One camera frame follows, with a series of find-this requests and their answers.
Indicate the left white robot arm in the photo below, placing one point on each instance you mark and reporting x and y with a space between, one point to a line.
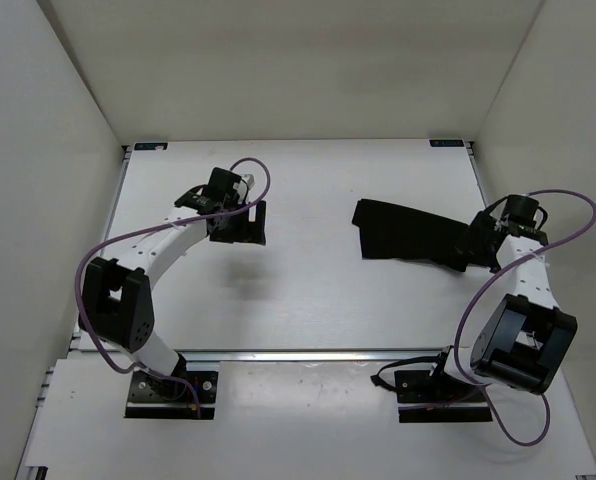
115 303

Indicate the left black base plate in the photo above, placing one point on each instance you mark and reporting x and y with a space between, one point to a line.
151 398

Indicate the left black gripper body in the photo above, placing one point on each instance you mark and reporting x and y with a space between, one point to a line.
221 230

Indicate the blue table label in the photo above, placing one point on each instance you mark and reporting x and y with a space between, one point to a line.
150 146
446 143

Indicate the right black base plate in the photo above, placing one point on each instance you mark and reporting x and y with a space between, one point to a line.
425 394

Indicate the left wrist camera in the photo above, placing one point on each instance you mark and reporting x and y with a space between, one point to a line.
246 183

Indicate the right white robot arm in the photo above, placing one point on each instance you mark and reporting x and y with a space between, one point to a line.
524 342

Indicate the left blue table label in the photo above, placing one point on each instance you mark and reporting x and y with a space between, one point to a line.
150 146

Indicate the aluminium table rail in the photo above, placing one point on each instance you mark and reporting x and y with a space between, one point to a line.
304 356

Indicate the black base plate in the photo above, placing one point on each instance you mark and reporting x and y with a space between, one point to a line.
151 398
425 394

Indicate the black skirt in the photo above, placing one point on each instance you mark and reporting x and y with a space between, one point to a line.
390 231

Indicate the right blue table label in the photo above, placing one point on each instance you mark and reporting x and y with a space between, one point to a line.
446 143

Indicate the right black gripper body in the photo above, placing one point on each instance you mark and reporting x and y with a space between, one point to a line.
482 251

